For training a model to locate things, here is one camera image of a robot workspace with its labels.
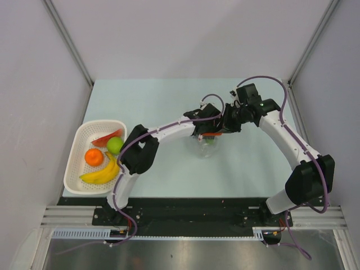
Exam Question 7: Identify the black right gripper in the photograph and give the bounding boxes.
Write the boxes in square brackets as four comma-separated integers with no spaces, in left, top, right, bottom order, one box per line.
[215,103,249,134]

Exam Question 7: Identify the clear zip top bag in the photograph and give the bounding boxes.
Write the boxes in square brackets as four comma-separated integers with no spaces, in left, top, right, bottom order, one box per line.
[186,135,220,158]

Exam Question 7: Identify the fake green apple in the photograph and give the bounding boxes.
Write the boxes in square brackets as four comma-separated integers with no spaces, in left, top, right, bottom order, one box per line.
[106,137,124,155]

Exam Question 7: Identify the fake watermelon slice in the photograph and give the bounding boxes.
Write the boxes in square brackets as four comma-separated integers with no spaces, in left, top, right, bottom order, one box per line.
[92,129,123,147]

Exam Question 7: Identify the fake yellow banana bunch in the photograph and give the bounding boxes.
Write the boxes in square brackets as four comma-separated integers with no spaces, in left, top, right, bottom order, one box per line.
[79,151,120,185]

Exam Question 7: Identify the fake orange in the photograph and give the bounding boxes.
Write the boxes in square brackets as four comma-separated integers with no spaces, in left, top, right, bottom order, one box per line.
[84,148,104,167]

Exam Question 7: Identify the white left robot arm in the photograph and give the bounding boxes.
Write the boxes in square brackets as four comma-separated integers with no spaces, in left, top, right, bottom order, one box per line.
[104,110,222,225]

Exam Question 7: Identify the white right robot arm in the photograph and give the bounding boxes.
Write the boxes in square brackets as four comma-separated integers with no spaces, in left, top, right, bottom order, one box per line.
[222,99,335,226]

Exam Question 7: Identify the fake green leaf vegetable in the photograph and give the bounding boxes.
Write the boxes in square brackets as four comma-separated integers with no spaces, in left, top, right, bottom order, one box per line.
[205,139,217,146]

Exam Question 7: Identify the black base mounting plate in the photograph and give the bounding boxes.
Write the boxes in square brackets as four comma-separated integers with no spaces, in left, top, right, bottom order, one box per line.
[57,197,293,237]

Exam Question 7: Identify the white perforated plastic basket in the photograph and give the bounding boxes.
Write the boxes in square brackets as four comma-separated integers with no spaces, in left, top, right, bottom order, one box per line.
[64,120,127,197]

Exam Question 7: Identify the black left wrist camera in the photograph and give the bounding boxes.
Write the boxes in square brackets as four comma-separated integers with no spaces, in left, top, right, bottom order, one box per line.
[196,103,222,121]

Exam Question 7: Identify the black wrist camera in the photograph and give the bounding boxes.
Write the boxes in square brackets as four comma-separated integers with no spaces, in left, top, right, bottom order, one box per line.
[236,83,262,106]
[196,103,222,121]

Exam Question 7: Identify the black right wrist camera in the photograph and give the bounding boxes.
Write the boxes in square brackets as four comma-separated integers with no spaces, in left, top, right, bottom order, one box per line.
[236,83,262,106]

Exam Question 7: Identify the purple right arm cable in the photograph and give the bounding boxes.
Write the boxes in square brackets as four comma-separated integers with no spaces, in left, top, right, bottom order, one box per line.
[230,75,330,261]

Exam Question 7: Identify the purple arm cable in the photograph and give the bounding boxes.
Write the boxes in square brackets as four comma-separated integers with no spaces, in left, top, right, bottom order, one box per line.
[56,93,226,254]
[230,75,330,261]

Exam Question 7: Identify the white slotted cable duct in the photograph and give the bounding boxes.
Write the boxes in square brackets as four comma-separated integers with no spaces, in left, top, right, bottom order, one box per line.
[52,227,265,241]

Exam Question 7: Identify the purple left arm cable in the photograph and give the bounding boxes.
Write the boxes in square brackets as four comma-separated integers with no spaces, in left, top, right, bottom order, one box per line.
[56,93,226,254]

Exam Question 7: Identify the aluminium frame rail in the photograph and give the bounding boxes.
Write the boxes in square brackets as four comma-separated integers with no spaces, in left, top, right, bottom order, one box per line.
[40,205,348,230]

